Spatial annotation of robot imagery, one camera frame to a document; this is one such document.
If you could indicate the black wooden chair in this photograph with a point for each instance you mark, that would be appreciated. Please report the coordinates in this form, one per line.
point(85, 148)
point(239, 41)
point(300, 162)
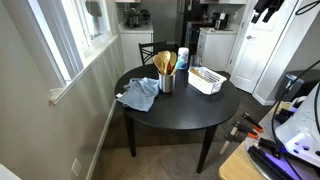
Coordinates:
point(151, 44)

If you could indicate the blue cloth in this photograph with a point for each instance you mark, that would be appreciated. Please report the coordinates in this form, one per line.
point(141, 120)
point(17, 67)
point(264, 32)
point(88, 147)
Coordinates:
point(140, 95)

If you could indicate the dark refrigerator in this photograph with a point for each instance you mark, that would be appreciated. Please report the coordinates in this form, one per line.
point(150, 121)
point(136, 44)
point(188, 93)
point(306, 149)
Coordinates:
point(181, 20)

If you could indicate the teal spatula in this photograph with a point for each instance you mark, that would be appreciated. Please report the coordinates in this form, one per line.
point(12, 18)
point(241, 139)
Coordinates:
point(178, 64)

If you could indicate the wooden spoon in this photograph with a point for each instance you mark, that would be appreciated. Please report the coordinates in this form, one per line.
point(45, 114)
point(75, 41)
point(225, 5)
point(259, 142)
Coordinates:
point(173, 58)
point(165, 57)
point(157, 61)

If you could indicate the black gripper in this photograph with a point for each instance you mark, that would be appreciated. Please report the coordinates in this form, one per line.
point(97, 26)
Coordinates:
point(271, 4)

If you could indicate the black clamp with silver bar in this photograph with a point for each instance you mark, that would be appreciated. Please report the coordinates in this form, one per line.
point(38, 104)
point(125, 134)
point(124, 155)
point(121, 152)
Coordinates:
point(231, 140)

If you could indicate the white plastic basket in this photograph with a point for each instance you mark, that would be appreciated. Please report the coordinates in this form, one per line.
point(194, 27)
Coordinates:
point(203, 86)

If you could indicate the black coffee maker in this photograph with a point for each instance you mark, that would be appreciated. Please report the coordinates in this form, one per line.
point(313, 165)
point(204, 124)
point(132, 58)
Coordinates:
point(220, 20)

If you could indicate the red utensil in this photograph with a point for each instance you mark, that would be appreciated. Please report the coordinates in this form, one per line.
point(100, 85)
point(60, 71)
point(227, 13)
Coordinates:
point(169, 68)

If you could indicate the clear glass mug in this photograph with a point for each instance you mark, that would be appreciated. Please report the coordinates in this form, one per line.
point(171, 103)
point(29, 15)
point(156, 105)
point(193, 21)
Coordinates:
point(195, 61)

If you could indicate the white framed window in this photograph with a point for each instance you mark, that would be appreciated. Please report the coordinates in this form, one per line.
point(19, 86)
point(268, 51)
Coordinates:
point(66, 33)

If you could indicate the white wipes canister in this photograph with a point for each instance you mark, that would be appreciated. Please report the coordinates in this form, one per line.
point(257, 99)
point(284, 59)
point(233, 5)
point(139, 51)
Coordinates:
point(183, 55)

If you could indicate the black mounting rail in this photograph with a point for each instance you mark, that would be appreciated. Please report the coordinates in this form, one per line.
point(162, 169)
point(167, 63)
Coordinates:
point(266, 163)

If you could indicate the black bin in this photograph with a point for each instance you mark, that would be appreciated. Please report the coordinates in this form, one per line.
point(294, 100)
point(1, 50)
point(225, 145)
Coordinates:
point(300, 86)

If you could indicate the white drawer cabinet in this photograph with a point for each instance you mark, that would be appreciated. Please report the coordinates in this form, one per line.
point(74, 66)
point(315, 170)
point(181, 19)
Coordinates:
point(216, 50)

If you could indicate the black countertop appliance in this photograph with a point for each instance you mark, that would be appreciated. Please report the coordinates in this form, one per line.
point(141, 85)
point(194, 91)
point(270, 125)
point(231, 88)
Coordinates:
point(131, 18)

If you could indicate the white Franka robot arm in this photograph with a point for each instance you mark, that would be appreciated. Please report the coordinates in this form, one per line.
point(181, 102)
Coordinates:
point(300, 133)

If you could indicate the round black table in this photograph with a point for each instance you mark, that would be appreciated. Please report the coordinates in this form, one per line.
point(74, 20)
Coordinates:
point(186, 106)

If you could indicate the steel utensil holder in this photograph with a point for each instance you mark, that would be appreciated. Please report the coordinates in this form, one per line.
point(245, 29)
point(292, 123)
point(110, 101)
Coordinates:
point(166, 85)

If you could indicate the light wooden bench top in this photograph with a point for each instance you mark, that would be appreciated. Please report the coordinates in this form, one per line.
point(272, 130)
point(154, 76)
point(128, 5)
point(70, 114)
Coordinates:
point(233, 166)

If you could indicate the black orange clamp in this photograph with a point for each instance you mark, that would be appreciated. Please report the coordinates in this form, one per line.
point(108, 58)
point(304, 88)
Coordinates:
point(252, 121)
point(246, 130)

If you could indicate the white door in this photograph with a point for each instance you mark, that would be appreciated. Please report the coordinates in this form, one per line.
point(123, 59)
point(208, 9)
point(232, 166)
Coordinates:
point(256, 60)

